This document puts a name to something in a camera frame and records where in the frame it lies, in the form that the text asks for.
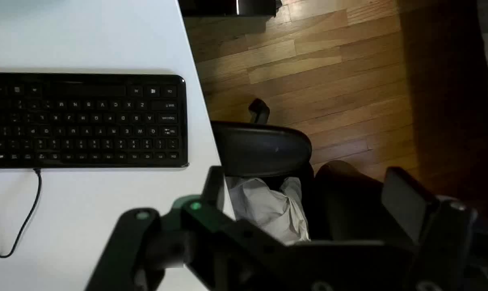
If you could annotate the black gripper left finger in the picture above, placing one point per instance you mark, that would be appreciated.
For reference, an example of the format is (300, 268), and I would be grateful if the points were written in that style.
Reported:
(128, 242)

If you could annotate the black computer keyboard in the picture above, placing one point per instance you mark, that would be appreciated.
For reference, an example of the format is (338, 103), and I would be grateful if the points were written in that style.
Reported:
(83, 118)

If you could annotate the dark furniture piece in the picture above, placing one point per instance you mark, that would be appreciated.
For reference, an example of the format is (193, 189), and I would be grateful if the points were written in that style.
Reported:
(228, 6)

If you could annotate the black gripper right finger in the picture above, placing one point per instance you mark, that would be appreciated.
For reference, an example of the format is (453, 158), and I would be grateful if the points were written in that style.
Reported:
(443, 236)

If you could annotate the white crumpled cloth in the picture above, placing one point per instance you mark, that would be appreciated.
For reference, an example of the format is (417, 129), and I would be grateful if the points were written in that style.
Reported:
(270, 207)

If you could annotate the black office chair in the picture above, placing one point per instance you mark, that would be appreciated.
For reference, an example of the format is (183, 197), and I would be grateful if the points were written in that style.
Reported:
(266, 150)

